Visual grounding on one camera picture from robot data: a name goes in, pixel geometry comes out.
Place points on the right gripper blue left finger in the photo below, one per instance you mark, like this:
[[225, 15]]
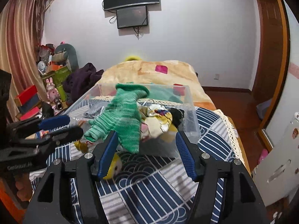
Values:
[[103, 155]]

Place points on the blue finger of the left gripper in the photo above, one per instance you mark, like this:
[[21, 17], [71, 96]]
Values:
[[67, 135], [54, 122]]

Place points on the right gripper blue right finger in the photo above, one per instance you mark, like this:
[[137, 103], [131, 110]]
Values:
[[194, 160]]

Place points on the grey glitter pouch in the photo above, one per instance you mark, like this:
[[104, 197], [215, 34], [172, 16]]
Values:
[[94, 112]]

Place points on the green knitted sock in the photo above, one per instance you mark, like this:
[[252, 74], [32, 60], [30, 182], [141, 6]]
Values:
[[120, 115]]

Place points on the black checkered cloth bag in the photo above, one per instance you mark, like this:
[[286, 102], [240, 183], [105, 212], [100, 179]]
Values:
[[177, 116]]

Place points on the yellow patterned cloth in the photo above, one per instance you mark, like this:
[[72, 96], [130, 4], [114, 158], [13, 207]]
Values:
[[155, 120]]

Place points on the clear plastic storage box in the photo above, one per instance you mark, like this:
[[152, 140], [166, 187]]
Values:
[[169, 96]]

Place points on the left hand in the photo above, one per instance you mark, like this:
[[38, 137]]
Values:
[[24, 187]]

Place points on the yellow plush ball toy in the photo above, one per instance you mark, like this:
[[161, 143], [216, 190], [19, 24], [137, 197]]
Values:
[[115, 167]]

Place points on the pink rabbit figurine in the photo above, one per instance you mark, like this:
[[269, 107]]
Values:
[[52, 92]]

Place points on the red box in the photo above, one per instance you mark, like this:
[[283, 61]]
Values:
[[25, 95]]

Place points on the green bottle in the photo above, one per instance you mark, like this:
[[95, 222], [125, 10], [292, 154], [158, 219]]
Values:
[[61, 92]]

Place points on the dark purple clothes pile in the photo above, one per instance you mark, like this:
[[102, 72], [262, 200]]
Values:
[[80, 81]]

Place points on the green storage box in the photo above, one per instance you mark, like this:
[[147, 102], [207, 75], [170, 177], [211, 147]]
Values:
[[58, 76]]

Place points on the grey neck pillow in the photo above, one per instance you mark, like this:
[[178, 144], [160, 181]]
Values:
[[66, 54]]

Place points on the white heart sliding wardrobe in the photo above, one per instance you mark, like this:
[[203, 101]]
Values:
[[276, 177]]

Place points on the beige patterned fleece blanket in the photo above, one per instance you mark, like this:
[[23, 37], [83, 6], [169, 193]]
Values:
[[169, 72]]

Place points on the striped pink curtain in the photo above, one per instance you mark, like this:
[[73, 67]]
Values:
[[22, 24]]

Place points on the brown wooden door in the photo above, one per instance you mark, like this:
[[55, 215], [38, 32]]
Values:
[[273, 58]]

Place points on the wall power socket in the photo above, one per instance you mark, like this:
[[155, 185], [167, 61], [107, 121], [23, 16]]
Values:
[[216, 76]]

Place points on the small black wall monitor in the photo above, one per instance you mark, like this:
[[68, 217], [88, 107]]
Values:
[[135, 16]]

